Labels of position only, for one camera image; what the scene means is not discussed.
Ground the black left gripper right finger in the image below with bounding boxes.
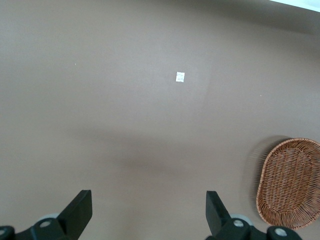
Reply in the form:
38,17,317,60
205,190,302,240

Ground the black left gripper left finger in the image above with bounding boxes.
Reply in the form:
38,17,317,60
0,189,93,240

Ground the oval brown wicker basket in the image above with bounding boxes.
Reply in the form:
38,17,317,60
256,137,320,230

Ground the white table edge cloth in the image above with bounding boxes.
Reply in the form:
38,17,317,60
269,0,320,12

